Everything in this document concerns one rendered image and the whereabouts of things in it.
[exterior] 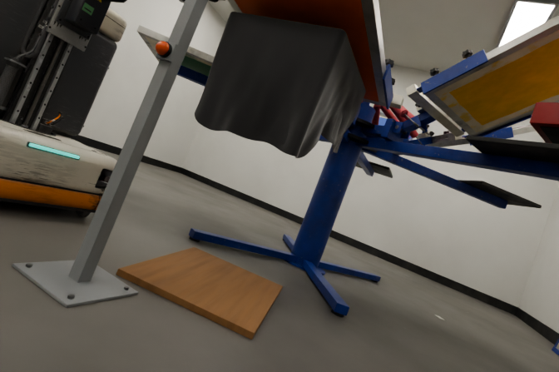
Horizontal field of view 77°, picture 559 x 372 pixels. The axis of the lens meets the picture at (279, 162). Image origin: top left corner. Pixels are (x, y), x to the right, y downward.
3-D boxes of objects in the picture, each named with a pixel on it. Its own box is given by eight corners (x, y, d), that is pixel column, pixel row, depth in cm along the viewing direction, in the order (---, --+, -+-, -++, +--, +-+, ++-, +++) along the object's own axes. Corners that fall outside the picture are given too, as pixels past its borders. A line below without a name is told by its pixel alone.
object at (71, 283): (66, 308, 78) (227, -74, 84) (11, 265, 86) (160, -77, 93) (137, 295, 98) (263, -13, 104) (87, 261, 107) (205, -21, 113)
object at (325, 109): (299, 157, 107) (347, 32, 110) (288, 154, 109) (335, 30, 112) (332, 181, 149) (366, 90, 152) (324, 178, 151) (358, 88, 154)
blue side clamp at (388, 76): (384, 79, 141) (390, 64, 142) (372, 76, 143) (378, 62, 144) (388, 109, 168) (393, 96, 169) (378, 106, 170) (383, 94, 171)
